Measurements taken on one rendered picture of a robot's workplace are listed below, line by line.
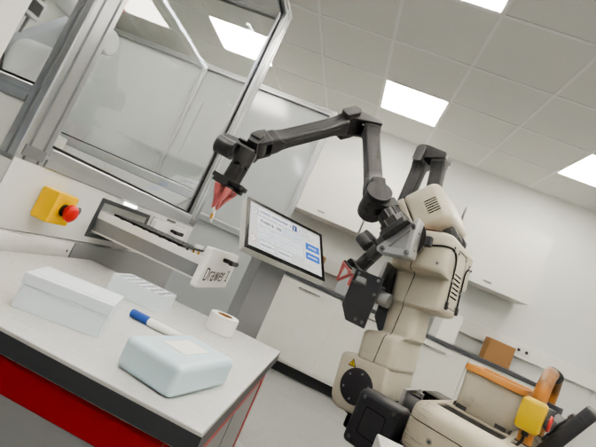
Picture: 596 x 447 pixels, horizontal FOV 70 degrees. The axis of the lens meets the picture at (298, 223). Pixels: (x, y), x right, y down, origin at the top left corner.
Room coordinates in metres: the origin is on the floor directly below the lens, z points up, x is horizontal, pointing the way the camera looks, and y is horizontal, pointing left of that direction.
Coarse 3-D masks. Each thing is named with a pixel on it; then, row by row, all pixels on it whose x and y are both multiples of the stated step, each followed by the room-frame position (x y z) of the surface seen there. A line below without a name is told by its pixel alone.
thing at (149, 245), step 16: (96, 224) 1.17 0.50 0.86; (112, 224) 1.17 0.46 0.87; (128, 224) 1.16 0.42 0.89; (112, 240) 1.17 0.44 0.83; (128, 240) 1.16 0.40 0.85; (144, 240) 1.15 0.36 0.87; (160, 240) 1.15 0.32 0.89; (160, 256) 1.14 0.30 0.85; (176, 256) 1.14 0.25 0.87; (192, 256) 1.13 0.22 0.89; (192, 272) 1.13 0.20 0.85
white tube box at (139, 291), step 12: (120, 276) 0.95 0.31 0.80; (132, 276) 1.01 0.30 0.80; (108, 288) 0.95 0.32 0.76; (120, 288) 0.94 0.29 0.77; (132, 288) 0.94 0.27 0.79; (144, 288) 0.94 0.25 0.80; (156, 288) 0.99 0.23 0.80; (132, 300) 0.94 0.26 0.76; (144, 300) 0.94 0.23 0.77; (156, 300) 0.94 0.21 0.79; (168, 300) 0.97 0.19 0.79; (156, 312) 0.94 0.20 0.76
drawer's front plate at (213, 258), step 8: (208, 248) 1.11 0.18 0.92; (216, 248) 1.18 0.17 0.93; (208, 256) 1.11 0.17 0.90; (216, 256) 1.17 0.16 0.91; (224, 256) 1.24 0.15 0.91; (232, 256) 1.32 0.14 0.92; (200, 264) 1.11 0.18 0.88; (208, 264) 1.13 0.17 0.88; (216, 264) 1.20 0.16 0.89; (224, 264) 1.27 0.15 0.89; (200, 272) 1.11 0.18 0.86; (224, 272) 1.31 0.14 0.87; (192, 280) 1.11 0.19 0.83; (200, 280) 1.13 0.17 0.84; (208, 280) 1.19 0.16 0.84; (216, 280) 1.27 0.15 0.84
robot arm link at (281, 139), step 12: (348, 108) 1.42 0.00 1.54; (360, 108) 1.43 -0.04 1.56; (324, 120) 1.41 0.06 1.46; (336, 120) 1.42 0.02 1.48; (348, 120) 1.41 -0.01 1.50; (252, 132) 1.29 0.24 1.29; (264, 132) 1.30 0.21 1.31; (276, 132) 1.32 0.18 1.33; (288, 132) 1.34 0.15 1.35; (300, 132) 1.35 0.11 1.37; (312, 132) 1.36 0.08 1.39; (324, 132) 1.39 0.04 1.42; (336, 132) 1.42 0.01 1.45; (264, 144) 1.28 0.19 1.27; (276, 144) 1.31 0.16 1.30; (288, 144) 1.34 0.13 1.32; (300, 144) 1.37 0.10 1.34; (264, 156) 1.33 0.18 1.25
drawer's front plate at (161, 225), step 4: (156, 220) 1.47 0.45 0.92; (160, 220) 1.48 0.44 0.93; (152, 224) 1.47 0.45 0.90; (156, 224) 1.47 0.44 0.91; (160, 224) 1.50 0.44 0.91; (164, 224) 1.53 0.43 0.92; (168, 224) 1.56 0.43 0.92; (172, 224) 1.59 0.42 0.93; (156, 228) 1.49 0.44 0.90; (160, 228) 1.51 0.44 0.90; (164, 228) 1.54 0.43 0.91; (168, 228) 1.57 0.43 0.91; (172, 228) 1.61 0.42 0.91; (176, 228) 1.64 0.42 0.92; (180, 228) 1.67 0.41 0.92; (168, 232) 1.59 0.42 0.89; (184, 232) 1.73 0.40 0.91; (176, 236) 1.68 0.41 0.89; (184, 236) 1.75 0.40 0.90
